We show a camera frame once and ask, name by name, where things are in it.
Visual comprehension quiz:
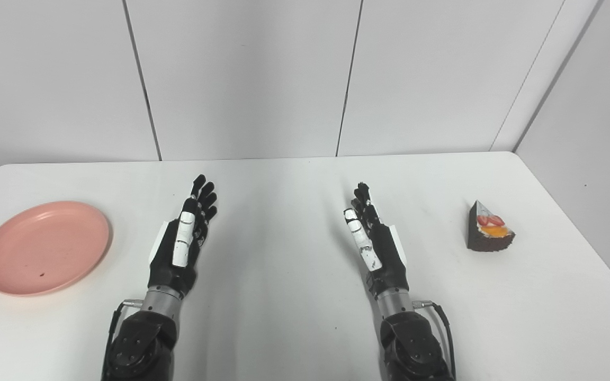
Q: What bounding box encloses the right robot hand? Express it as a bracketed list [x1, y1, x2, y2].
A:
[343, 183, 409, 298]

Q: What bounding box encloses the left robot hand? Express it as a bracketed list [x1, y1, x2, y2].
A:
[148, 174, 218, 297]

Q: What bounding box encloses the chocolate cake slice with fruit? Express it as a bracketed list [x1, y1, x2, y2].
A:
[467, 201, 516, 252]

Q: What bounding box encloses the pink plate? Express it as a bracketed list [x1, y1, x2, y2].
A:
[0, 201, 111, 296]

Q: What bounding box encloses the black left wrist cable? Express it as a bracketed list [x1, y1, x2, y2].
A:
[101, 300, 143, 381]

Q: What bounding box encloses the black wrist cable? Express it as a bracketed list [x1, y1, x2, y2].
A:
[101, 300, 143, 381]
[412, 300, 456, 381]

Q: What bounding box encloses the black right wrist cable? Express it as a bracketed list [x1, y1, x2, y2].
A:
[412, 300, 456, 381]

